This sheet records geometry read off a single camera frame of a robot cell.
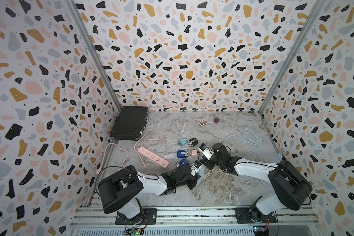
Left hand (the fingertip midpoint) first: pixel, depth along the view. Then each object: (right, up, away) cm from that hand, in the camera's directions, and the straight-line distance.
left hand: (201, 176), depth 83 cm
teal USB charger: (-12, +17, +17) cm, 27 cm away
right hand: (+2, +9, +7) cm, 12 cm away
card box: (+3, +32, +30) cm, 45 cm away
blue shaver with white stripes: (-11, +10, +11) cm, 19 cm away
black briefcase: (-50, +30, +24) cm, 64 cm away
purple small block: (+15, +33, +33) cm, 49 cm away
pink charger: (-4, +11, +12) cm, 17 cm away
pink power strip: (-30, +9, +9) cm, 33 cm away
